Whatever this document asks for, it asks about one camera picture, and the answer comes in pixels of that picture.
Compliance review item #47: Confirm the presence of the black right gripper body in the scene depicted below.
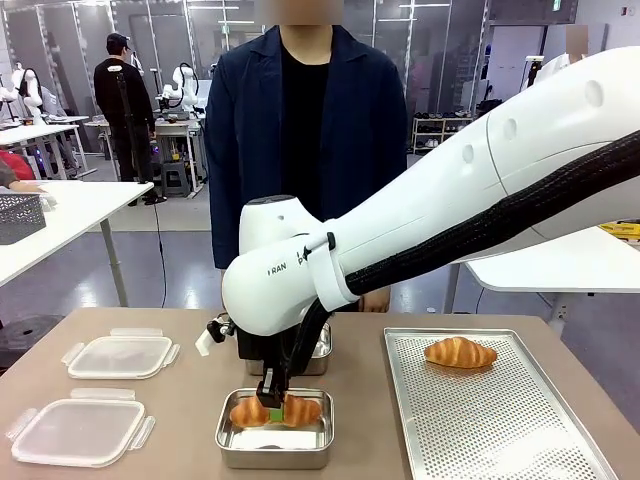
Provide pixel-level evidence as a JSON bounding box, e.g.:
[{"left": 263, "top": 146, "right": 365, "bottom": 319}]
[{"left": 237, "top": 329, "right": 301, "bottom": 377}]

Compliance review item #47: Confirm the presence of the golden croissant bread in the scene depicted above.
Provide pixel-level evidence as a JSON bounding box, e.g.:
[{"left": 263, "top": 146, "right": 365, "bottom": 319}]
[
  {"left": 423, "top": 336, "right": 499, "bottom": 371},
  {"left": 229, "top": 395, "right": 324, "bottom": 429}
]

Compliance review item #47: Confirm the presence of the clear plastic clip lid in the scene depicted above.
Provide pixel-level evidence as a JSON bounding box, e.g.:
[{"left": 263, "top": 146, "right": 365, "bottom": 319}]
[
  {"left": 3, "top": 387, "right": 157, "bottom": 469},
  {"left": 61, "top": 327, "right": 181, "bottom": 381}
]

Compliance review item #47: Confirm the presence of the person's right forearm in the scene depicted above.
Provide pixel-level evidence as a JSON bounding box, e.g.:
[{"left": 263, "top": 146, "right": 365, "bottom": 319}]
[{"left": 208, "top": 184, "right": 246, "bottom": 271}]

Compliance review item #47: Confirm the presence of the square stainless steel container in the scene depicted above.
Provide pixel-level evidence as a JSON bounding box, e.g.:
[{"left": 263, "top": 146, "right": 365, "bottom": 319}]
[
  {"left": 247, "top": 322, "right": 334, "bottom": 377},
  {"left": 214, "top": 388, "right": 335, "bottom": 470}
]

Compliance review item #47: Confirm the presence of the person's left hand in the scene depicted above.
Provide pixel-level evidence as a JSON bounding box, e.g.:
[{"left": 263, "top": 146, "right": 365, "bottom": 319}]
[{"left": 358, "top": 288, "right": 391, "bottom": 314}]

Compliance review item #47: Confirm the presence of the grey plastic step stool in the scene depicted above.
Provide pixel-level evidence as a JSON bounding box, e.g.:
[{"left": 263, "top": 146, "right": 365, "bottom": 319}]
[{"left": 159, "top": 162, "right": 195, "bottom": 198}]

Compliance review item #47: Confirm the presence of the perforated metal baking tray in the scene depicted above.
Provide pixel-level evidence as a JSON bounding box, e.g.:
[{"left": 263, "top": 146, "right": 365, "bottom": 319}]
[{"left": 383, "top": 327, "right": 620, "bottom": 480}]

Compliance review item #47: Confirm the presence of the person in navy jacket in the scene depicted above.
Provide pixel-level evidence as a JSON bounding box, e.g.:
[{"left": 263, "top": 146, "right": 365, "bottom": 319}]
[{"left": 203, "top": 23, "right": 409, "bottom": 314}]

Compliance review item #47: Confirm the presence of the white side table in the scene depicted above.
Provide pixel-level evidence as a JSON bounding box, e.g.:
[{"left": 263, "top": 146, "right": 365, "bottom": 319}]
[{"left": 0, "top": 179, "right": 155, "bottom": 307}]

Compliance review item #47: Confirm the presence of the grey background workbench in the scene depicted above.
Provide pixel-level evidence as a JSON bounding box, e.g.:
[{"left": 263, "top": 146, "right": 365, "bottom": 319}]
[{"left": 148, "top": 107, "right": 207, "bottom": 195}]

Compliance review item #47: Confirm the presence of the black round base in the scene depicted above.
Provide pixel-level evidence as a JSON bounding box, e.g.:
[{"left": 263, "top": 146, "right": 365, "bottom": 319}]
[{"left": 0, "top": 313, "right": 67, "bottom": 372}]

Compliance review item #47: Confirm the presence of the black tripod pole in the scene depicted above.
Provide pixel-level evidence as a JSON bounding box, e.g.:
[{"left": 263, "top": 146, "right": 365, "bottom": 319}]
[{"left": 114, "top": 69, "right": 154, "bottom": 187}]

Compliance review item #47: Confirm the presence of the grey mesh basket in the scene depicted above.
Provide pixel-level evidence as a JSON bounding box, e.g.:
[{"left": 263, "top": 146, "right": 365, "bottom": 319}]
[{"left": 0, "top": 192, "right": 47, "bottom": 246}]

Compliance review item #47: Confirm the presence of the wooden shoe rack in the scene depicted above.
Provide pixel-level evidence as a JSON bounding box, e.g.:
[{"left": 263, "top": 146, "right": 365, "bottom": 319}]
[{"left": 411, "top": 110, "right": 474, "bottom": 155}]

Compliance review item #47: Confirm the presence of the man in black clothes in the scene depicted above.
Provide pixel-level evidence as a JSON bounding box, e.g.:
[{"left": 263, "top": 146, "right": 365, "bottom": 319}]
[{"left": 93, "top": 32, "right": 169, "bottom": 207}]

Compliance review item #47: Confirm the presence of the person in red top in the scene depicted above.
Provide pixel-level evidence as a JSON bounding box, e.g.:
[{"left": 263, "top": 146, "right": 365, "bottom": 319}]
[{"left": 0, "top": 148, "right": 50, "bottom": 195}]

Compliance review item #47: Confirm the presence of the white background desk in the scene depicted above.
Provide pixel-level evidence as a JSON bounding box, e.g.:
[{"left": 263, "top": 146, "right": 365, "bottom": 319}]
[{"left": 0, "top": 113, "right": 99, "bottom": 180}]

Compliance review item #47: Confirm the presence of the white rounded table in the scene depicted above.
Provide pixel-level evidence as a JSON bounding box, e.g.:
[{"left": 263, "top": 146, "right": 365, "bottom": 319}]
[{"left": 443, "top": 219, "right": 640, "bottom": 337}]

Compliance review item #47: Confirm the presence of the yellow black tool case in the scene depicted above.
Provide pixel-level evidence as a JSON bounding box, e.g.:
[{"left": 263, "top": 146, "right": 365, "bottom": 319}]
[{"left": 598, "top": 221, "right": 640, "bottom": 245}]

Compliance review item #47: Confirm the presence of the mannequin with white shirt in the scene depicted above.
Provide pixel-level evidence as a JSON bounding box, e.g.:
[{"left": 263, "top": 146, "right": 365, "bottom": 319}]
[{"left": 538, "top": 24, "right": 590, "bottom": 81}]

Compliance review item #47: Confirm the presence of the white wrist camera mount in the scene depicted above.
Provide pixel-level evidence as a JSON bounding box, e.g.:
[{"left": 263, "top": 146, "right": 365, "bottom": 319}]
[{"left": 193, "top": 313, "right": 237, "bottom": 358}]

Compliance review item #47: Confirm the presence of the white cable strap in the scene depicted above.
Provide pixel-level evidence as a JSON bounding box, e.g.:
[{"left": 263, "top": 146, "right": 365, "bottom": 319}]
[{"left": 302, "top": 231, "right": 361, "bottom": 313}]

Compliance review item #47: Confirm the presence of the black hanging cable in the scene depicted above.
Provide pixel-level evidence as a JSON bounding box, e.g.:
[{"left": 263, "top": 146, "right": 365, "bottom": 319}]
[{"left": 151, "top": 198, "right": 167, "bottom": 307}]

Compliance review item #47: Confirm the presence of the black braided cable sleeve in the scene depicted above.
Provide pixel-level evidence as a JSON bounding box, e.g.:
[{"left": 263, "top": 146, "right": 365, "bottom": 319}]
[{"left": 279, "top": 133, "right": 640, "bottom": 396}]

